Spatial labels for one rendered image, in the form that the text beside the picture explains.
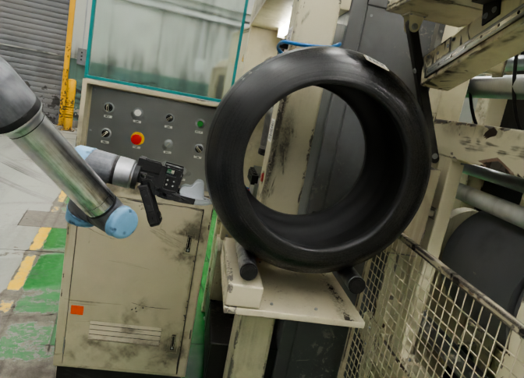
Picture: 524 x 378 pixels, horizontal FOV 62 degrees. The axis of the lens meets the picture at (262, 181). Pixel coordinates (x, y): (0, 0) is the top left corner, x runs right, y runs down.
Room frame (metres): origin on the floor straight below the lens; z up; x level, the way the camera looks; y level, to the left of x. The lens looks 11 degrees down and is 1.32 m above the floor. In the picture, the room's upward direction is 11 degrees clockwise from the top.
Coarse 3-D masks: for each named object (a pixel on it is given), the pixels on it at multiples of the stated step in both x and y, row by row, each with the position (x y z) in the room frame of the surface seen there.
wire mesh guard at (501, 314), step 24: (408, 240) 1.22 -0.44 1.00; (408, 264) 1.19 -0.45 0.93; (432, 264) 1.07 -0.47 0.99; (408, 288) 1.16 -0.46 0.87; (384, 312) 1.25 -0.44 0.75; (408, 312) 1.14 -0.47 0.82; (432, 312) 1.03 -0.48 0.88; (480, 312) 0.87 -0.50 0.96; (504, 312) 0.81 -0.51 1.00; (360, 336) 1.37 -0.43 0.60; (456, 336) 0.92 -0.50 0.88; (456, 360) 0.90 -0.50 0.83; (480, 360) 0.83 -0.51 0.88
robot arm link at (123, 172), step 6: (120, 162) 1.05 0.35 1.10; (126, 162) 1.06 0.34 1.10; (132, 162) 1.06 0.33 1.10; (120, 168) 1.04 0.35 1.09; (126, 168) 1.05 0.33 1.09; (132, 168) 1.05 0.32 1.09; (114, 174) 1.04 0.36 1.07; (120, 174) 1.04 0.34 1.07; (126, 174) 1.04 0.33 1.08; (132, 174) 1.05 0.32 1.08; (114, 180) 1.04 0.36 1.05; (120, 180) 1.04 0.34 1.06; (126, 180) 1.04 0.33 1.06; (120, 186) 1.06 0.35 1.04; (126, 186) 1.05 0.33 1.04
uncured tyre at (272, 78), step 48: (336, 48) 1.07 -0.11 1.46; (240, 96) 1.02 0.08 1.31; (384, 96) 1.04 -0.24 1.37; (240, 144) 1.00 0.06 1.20; (384, 144) 1.33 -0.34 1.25; (240, 192) 1.00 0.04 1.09; (384, 192) 1.30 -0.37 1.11; (240, 240) 1.04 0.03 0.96; (288, 240) 1.04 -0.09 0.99; (336, 240) 1.25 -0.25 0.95; (384, 240) 1.06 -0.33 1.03
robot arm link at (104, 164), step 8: (80, 152) 1.04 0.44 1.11; (88, 152) 1.04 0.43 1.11; (96, 152) 1.05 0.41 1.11; (104, 152) 1.06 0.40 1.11; (88, 160) 1.03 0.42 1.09; (96, 160) 1.04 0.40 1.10; (104, 160) 1.04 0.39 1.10; (112, 160) 1.05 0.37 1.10; (96, 168) 1.03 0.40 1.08; (104, 168) 1.03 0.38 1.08; (112, 168) 1.04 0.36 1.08; (104, 176) 1.04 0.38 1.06; (112, 176) 1.04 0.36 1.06
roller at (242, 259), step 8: (240, 248) 1.12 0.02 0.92; (240, 256) 1.06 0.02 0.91; (248, 256) 1.05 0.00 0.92; (240, 264) 1.02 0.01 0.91; (248, 264) 1.00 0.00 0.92; (256, 264) 1.03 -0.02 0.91; (240, 272) 1.00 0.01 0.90; (248, 272) 1.00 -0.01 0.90; (256, 272) 1.00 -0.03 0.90; (248, 280) 1.00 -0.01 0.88
